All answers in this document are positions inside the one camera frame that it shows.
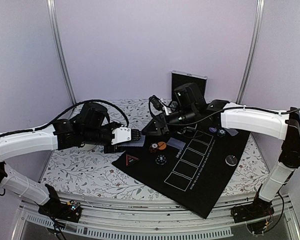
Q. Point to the triangular all in button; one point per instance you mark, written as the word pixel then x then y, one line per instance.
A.
pixel 130 160

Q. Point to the orange big blind button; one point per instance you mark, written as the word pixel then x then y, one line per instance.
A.
pixel 162 145

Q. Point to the green blue chip stack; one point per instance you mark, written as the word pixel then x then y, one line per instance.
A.
pixel 221 133

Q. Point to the black and green chip stack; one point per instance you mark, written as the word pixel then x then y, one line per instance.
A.
pixel 161 160

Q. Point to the orange black chip stack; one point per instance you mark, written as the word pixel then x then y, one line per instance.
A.
pixel 153 147

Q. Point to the black white dealer button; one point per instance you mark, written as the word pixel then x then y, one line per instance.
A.
pixel 231 160

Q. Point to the blue playing card deck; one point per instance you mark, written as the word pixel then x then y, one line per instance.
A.
pixel 137 143

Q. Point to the left aluminium frame post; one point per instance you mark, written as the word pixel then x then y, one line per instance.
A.
pixel 51 7

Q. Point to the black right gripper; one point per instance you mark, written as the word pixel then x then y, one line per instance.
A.
pixel 161 130

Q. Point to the black poker table mat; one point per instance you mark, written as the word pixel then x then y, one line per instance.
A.
pixel 194 177

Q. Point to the cream cylindrical cup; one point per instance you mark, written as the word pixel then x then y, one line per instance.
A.
pixel 88 147

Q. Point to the aluminium poker chip case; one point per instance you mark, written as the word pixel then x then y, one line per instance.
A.
pixel 179 78

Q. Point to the dealt blue card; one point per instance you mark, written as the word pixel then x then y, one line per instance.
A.
pixel 175 143
pixel 232 132

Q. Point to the front aluminium rail base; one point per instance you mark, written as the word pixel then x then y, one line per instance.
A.
pixel 123 219

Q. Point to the purple small blind button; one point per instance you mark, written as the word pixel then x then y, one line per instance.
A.
pixel 213 129

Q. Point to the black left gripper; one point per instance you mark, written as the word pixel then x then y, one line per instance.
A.
pixel 110 123

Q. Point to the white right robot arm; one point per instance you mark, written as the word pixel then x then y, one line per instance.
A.
pixel 281 124

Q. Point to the aluminium frame post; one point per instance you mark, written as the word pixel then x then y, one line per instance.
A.
pixel 51 7
pixel 260 4

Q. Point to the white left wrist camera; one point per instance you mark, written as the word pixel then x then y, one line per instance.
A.
pixel 121 135

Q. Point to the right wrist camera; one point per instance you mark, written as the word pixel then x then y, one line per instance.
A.
pixel 159 105

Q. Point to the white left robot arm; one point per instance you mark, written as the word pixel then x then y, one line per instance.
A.
pixel 32 164

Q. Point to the right aluminium frame post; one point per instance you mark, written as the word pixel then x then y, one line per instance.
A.
pixel 260 4

